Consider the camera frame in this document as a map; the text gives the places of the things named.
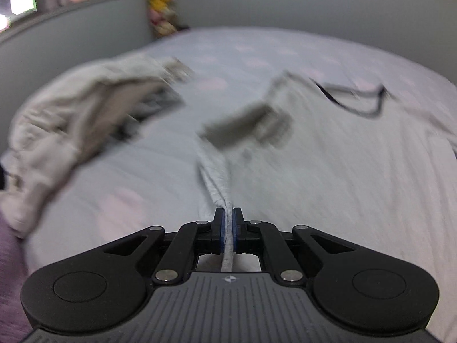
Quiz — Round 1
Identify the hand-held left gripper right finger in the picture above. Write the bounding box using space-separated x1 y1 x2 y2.
232 207 354 284

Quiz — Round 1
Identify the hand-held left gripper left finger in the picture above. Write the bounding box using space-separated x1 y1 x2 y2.
103 207 226 284

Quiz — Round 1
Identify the light grey black-collared shirt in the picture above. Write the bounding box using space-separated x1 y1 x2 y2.
195 69 457 276

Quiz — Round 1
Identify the grey garment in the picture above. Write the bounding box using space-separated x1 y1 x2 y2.
121 82 186 140

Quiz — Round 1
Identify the polka dot bed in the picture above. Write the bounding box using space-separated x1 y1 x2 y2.
0 25 457 343

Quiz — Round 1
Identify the cream white garment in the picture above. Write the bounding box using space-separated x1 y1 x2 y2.
0 53 195 238

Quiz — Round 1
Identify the clear tube of plush toys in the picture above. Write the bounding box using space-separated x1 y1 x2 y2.
143 0 180 39

